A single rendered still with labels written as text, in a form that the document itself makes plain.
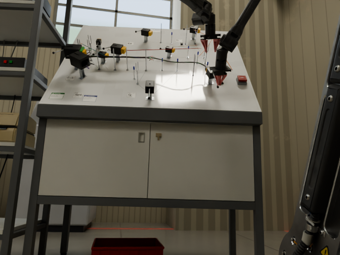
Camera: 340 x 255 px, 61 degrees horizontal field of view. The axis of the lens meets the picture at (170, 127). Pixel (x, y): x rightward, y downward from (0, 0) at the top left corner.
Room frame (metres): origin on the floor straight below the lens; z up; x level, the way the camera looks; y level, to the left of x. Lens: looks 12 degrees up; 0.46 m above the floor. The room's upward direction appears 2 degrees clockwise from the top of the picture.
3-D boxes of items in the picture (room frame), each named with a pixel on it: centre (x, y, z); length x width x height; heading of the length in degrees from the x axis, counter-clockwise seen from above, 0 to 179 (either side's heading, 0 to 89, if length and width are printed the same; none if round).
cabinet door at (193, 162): (1.52, -0.17, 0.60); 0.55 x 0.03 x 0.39; 91
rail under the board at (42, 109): (1.49, 0.10, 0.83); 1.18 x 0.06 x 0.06; 91
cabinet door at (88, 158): (1.51, 0.38, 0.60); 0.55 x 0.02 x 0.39; 91
